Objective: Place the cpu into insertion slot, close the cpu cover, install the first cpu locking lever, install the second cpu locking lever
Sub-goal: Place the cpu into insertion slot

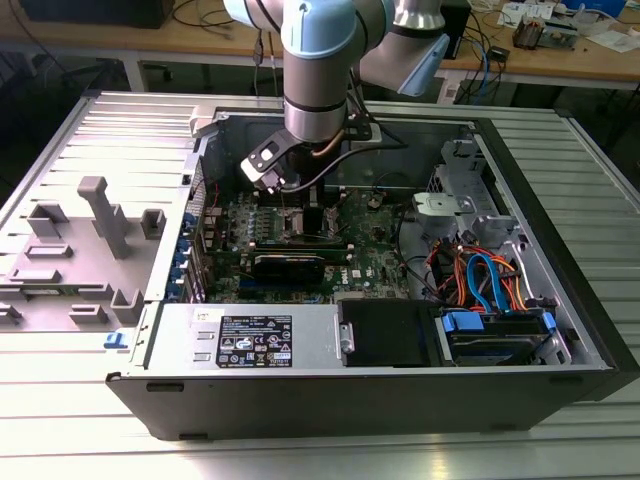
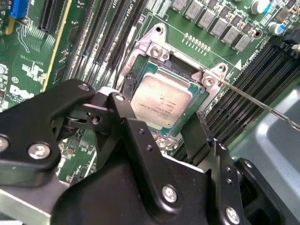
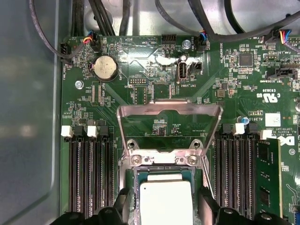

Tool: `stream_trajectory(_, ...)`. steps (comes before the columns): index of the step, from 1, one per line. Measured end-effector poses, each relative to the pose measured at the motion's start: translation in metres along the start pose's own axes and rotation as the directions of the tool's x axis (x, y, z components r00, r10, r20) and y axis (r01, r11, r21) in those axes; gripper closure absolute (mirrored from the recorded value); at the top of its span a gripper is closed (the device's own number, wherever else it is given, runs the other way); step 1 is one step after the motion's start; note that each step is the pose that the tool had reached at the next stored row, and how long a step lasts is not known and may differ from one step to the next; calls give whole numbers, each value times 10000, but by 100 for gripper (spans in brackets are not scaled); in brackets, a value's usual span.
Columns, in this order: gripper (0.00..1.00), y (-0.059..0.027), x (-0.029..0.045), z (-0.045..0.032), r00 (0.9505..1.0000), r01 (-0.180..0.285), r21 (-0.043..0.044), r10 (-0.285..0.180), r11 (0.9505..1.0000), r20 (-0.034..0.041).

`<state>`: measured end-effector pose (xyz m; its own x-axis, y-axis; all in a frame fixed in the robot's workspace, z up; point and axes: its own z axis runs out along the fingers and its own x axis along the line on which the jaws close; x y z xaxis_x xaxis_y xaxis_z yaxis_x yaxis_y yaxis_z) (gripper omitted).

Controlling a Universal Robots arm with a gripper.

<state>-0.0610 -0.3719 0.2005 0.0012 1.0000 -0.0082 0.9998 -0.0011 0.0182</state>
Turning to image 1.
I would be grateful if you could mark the white paper sheet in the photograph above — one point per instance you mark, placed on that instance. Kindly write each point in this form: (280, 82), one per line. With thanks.
(615, 40)

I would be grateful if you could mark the finned CPU cooler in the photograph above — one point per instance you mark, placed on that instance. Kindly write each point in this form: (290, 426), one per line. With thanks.
(530, 32)

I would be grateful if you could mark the silver power supply with label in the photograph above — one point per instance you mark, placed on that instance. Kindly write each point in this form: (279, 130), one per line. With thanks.
(170, 345)

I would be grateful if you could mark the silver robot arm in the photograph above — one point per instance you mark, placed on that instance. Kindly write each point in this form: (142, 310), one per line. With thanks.
(315, 85)

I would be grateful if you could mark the black plastic cover box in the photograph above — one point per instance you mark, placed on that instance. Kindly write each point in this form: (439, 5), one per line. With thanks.
(387, 335)

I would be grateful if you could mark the green motherboard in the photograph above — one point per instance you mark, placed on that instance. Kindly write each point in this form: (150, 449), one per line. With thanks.
(370, 240)

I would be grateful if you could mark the small blue plastic clip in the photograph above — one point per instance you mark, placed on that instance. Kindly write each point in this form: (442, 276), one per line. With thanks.
(114, 341)

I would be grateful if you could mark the silver metal bracket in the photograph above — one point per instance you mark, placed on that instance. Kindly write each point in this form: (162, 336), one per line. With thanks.
(440, 205)

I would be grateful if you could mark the pale blue teach pendant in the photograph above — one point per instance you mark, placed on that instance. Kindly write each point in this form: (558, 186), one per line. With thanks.
(425, 65)

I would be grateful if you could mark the black monitor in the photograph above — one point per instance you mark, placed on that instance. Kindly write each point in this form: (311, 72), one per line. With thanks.
(100, 12)

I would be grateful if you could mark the wooden desk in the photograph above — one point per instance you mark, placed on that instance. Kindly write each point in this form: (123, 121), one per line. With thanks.
(550, 67)

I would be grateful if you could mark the black and grey PC case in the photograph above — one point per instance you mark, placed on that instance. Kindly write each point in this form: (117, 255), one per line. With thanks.
(350, 405)

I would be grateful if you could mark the green RAM stick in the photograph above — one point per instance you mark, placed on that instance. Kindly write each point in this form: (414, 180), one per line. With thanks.
(280, 245)

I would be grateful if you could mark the hard disk in blue carrier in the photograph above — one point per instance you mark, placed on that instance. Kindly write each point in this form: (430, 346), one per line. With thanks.
(492, 340)

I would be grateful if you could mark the black graphics card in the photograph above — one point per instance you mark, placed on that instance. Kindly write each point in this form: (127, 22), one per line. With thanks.
(287, 272)

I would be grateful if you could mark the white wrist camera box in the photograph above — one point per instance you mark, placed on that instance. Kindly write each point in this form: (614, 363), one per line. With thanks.
(265, 167)

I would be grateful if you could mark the small black adapter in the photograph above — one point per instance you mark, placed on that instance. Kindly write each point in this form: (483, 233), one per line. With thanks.
(500, 54)

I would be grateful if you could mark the metal CPU socket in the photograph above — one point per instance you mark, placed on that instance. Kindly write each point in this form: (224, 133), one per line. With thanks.
(294, 226)

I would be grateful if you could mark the metal disk bay cage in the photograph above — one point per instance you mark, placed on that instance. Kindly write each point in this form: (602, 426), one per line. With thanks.
(455, 155)

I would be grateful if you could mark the black desktop box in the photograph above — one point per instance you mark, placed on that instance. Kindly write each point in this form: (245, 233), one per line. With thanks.
(459, 30)

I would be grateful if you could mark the blue card latch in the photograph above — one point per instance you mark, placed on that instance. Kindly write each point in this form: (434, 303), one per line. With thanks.
(188, 222)
(184, 246)
(180, 270)
(176, 291)

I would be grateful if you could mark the grey plastic parts rack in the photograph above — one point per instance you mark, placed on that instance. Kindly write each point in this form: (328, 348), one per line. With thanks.
(95, 260)

